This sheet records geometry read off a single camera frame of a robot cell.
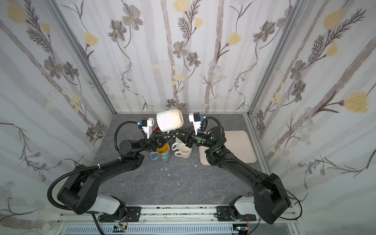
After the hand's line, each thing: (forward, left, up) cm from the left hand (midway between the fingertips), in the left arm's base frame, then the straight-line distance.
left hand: (169, 135), depth 64 cm
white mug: (+12, -1, -29) cm, 31 cm away
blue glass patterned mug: (+4, +7, -26) cm, 27 cm away
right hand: (-1, -1, +4) cm, 4 cm away
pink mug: (+6, -7, -27) cm, 28 cm away
